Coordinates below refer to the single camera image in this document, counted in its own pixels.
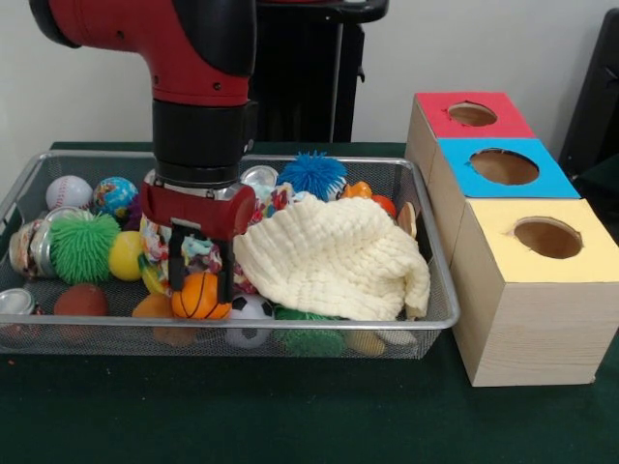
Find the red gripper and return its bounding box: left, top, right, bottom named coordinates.
left=139, top=182, right=257, bottom=305

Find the colourful patterned cloth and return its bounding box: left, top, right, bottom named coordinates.
left=138, top=216, right=257, bottom=296
left=251, top=186, right=296, bottom=228

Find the cream knitted cloth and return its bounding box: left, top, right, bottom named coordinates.
left=233, top=195, right=431, bottom=323

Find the shallow mesh bin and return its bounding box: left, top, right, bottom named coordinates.
left=0, top=149, right=460, bottom=362

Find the wooden box with three holes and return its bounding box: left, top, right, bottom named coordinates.
left=404, top=91, right=619, bottom=388

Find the small orange basketball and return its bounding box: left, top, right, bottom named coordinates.
left=171, top=273, right=233, bottom=320

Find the small soccer ball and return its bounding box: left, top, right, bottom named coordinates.
left=226, top=294, right=275, bottom=349

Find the yellow ball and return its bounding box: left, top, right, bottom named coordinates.
left=108, top=230, right=145, bottom=282

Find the small globe ball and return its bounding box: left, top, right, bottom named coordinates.
left=92, top=176, right=139, bottom=218

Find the green spiky ball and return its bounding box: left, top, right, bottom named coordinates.
left=47, top=210, right=121, bottom=285

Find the brown red ball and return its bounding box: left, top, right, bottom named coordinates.
left=52, top=283, right=108, bottom=318

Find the blue spiky ball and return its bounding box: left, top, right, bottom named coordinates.
left=276, top=150, right=348, bottom=202

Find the white baseball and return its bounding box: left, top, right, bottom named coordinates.
left=45, top=175, right=94, bottom=212

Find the dark green side tablecloth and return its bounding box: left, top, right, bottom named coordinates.
left=570, top=154, right=619, bottom=204

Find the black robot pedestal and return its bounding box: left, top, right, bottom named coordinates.
left=251, top=0, right=391, bottom=144

